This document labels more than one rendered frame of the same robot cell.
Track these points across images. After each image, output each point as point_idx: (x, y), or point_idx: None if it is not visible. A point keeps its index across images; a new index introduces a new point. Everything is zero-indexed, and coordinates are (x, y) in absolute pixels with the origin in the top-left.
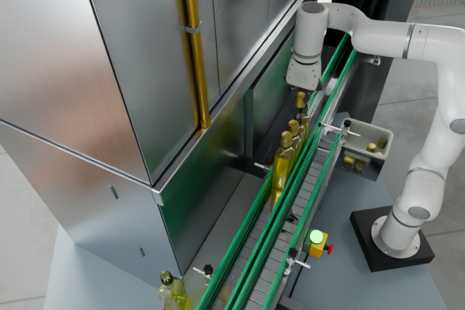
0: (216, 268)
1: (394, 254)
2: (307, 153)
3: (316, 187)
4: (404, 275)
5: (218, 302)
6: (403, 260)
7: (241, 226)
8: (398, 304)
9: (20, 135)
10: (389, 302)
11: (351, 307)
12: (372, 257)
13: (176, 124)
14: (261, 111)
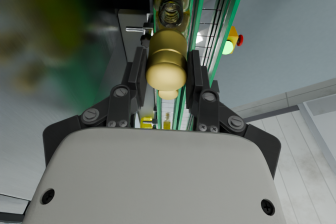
0: (153, 101)
1: None
2: None
3: (226, 39)
4: None
5: (165, 113)
6: None
7: (158, 99)
8: (298, 13)
9: None
10: (289, 15)
11: (253, 31)
12: None
13: None
14: (80, 57)
